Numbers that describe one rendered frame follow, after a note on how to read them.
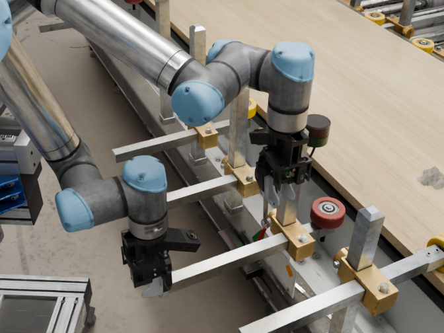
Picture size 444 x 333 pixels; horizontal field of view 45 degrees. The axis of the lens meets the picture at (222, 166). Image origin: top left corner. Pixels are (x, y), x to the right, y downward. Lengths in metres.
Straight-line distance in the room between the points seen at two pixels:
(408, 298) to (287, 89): 0.65
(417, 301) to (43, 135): 0.90
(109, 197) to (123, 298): 1.35
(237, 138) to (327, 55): 0.71
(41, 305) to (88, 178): 1.12
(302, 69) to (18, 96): 0.47
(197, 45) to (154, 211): 0.66
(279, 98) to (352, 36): 1.24
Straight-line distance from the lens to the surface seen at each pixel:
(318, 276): 1.53
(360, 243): 1.05
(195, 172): 1.70
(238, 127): 1.38
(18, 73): 0.92
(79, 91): 3.59
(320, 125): 1.16
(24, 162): 1.41
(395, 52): 2.10
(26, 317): 2.02
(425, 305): 1.35
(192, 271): 1.20
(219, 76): 0.89
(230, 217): 1.55
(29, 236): 2.60
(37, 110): 0.95
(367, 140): 1.57
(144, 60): 0.91
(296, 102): 0.96
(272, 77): 0.94
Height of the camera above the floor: 1.76
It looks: 38 degrees down
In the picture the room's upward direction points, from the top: 2 degrees clockwise
